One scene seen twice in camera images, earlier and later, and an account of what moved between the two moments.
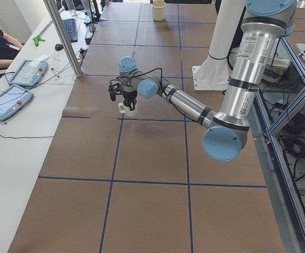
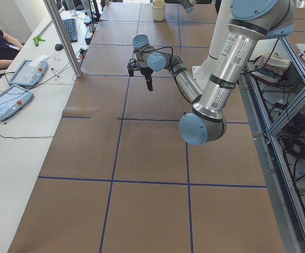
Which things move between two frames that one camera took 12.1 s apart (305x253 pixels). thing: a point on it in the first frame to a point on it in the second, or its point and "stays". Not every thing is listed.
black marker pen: (54, 71) stays
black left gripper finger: (132, 106) to (149, 82)
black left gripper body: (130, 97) to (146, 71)
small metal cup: (92, 26) stays
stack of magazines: (275, 69) stays
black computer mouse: (58, 47) stays
